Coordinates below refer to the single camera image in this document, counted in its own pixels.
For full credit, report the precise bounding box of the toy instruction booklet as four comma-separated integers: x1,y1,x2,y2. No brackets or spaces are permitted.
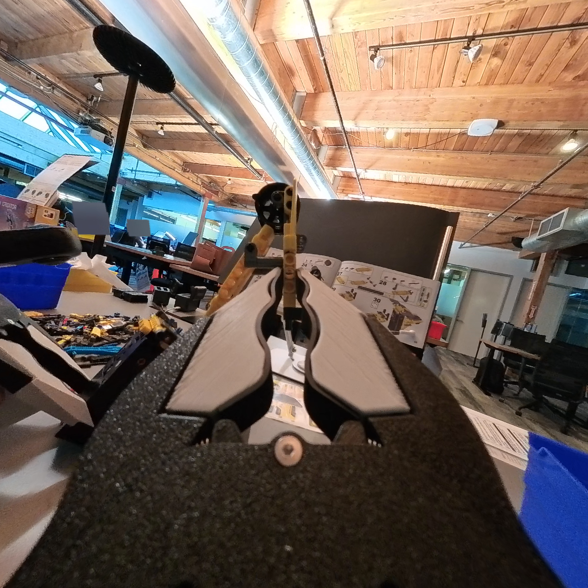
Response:
264,250,442,346

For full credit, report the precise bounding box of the long dark desk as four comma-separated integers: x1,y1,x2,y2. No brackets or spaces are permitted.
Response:
80,236,222,288

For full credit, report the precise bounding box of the grey door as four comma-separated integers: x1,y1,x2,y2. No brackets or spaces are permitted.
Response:
448,269,514,364

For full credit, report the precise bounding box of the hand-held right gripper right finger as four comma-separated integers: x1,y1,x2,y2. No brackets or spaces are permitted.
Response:
299,269,412,443

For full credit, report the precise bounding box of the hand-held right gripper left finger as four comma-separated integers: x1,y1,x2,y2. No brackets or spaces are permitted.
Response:
164,266,277,429

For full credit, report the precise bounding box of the black floor lamp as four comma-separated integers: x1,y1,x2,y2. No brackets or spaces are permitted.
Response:
91,25,177,258

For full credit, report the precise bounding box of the black padded armrest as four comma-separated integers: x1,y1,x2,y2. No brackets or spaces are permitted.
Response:
0,226,83,267

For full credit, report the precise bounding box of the silver spiral duct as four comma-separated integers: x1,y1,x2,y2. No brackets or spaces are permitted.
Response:
204,0,339,199

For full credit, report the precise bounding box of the blue bin with white tag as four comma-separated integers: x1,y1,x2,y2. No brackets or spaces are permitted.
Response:
518,432,588,588

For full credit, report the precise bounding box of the dark grey panel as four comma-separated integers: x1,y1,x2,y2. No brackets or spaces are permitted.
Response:
248,198,461,282

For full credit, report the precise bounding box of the yellow toy brick assembly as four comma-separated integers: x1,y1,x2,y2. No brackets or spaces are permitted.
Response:
205,179,307,346

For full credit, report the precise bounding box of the white ceiling projector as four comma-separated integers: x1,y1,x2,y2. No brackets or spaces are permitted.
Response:
73,122,114,148

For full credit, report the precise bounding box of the white paper poster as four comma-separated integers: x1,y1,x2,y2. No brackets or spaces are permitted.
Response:
21,154,100,206

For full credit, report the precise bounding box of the printed cardboard box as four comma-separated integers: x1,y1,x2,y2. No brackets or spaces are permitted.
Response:
0,195,61,230

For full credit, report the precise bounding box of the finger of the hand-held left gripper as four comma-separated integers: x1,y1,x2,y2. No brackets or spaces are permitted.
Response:
0,294,27,335
0,317,96,429

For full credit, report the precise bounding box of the dark office desk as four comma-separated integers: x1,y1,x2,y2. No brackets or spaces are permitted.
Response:
480,339,544,397

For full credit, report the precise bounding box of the black battery box toy model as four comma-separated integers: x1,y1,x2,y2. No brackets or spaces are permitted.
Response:
56,316,181,445

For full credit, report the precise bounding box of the black backpack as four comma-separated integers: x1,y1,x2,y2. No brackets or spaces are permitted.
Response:
473,356,507,396

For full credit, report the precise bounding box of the grey paper sheet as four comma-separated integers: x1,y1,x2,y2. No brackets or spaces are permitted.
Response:
420,342,445,375

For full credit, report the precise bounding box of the pile of toy bricks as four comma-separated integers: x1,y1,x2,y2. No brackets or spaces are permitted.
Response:
23,310,157,368

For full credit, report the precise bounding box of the printed paper sheet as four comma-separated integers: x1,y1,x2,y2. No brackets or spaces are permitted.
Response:
461,405,532,471

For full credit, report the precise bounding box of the black office chair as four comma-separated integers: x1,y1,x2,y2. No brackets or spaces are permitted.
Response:
518,342,588,435

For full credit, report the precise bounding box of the yellow tissue box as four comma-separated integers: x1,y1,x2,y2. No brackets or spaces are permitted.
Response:
62,268,115,295

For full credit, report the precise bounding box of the brown bag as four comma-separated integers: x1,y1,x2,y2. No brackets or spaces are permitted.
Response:
190,241,236,277

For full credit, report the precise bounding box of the silver duct with vent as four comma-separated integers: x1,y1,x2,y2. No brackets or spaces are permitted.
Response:
518,207,588,252

